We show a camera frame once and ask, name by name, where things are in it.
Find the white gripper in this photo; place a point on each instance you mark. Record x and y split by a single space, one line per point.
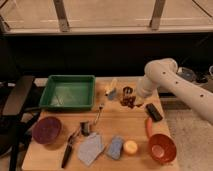
144 89

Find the dark red grape bunch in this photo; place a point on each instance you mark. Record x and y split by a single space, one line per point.
128 101

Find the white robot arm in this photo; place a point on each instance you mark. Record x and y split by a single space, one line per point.
163 73

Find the orange bowl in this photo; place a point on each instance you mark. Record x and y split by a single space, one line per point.
162 148

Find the purple bowl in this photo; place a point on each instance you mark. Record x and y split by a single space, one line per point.
46 130

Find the small metal measuring cup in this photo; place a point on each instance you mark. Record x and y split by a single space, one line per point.
127 91

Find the black rectangular remote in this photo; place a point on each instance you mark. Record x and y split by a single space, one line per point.
153 112

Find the orange carrot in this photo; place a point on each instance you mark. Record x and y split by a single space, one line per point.
149 127

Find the yellow round sponge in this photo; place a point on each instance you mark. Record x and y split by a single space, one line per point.
130 147

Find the blue sponge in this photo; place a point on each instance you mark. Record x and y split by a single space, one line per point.
115 148

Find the small dark metal cup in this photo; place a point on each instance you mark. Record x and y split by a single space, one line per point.
85 128

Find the light blue cloth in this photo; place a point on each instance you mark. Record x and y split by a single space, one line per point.
90 149

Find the green plastic tray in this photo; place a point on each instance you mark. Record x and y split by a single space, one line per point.
68 92

